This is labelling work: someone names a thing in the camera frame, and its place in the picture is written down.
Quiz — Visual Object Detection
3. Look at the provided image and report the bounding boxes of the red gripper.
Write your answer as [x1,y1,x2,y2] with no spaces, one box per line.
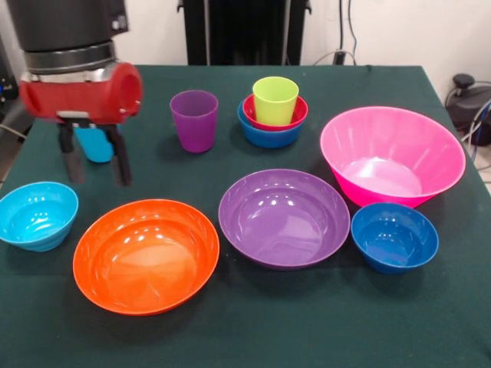
[18,61,144,188]

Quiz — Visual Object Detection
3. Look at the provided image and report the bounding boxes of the light blue small bowl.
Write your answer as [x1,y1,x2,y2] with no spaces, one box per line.
[0,181,80,253]

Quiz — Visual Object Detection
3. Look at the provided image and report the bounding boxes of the lime green plastic cup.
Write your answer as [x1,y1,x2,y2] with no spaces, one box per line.
[252,76,300,127]

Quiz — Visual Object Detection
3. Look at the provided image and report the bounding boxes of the red small bowl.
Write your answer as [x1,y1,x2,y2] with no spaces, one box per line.
[242,94,309,133]

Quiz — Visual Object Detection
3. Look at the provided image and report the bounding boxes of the light blue plastic cup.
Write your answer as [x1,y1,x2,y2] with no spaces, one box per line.
[74,122,124,164]

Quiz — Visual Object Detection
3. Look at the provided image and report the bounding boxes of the purple plastic cup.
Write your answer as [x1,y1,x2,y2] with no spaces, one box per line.
[169,90,219,154]

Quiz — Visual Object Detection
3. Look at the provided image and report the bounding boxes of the wide orange bowl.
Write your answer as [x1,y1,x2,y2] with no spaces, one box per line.
[72,198,221,317]

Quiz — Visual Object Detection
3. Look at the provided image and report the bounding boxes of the black equipment box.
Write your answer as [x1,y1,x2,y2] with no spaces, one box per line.
[0,36,20,104]

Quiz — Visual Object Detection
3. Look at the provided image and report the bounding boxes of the blue straight-sided bowl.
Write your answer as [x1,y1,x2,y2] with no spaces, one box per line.
[236,101,308,150]

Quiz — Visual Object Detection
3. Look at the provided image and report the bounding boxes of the wide purple bowl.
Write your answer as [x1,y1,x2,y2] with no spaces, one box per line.
[217,168,351,271]

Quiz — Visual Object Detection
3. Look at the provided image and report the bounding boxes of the dark green tablecloth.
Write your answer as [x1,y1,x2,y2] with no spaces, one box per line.
[0,64,491,368]

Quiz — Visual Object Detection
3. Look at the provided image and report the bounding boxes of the large pink bowl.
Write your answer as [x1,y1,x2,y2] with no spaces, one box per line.
[319,106,467,209]

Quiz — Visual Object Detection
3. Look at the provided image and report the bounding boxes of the dark blue small bowl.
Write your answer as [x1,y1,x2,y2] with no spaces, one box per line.
[350,202,440,275]

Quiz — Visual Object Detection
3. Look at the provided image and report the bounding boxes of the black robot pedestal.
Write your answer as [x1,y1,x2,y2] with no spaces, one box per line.
[176,0,312,66]

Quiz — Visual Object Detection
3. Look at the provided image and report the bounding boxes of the black cable with plug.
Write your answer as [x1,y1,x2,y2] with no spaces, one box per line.
[332,0,360,66]

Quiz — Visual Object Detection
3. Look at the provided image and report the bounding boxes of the blue and white cables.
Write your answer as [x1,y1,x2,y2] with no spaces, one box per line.
[460,97,491,162]

